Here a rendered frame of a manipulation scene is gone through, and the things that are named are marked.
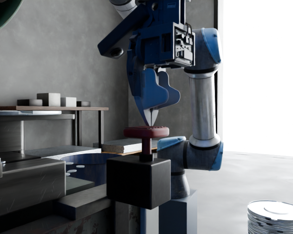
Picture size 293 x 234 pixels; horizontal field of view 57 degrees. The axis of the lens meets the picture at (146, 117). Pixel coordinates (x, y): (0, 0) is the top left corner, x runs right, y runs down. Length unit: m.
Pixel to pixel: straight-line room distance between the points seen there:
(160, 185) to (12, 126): 0.33
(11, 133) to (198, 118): 0.62
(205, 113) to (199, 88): 0.09
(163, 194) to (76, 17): 5.00
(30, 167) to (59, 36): 4.63
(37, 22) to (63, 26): 0.49
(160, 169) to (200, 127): 0.57
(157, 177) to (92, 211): 0.12
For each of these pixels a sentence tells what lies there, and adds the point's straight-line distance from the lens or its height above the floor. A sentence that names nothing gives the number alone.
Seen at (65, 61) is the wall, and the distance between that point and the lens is 5.01.
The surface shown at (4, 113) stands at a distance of 0.51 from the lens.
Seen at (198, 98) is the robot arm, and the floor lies 0.83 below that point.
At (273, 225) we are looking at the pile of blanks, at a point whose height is 0.23.
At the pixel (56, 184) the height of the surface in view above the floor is 0.67.
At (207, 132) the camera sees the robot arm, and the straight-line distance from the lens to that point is 1.00.
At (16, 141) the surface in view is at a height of 0.72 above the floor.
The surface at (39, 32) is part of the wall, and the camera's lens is 4.81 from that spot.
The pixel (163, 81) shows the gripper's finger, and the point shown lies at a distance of 0.46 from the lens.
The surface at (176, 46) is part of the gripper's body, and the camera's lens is 0.41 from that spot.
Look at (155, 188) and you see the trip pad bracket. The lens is 0.44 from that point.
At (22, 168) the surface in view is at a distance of 0.43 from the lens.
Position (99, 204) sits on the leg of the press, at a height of 0.63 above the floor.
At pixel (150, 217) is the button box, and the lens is 0.60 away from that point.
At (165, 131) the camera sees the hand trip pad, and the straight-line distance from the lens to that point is 0.45.
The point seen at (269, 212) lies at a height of 0.26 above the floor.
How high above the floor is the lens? 0.79
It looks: 1 degrees down
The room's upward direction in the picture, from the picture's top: straight up
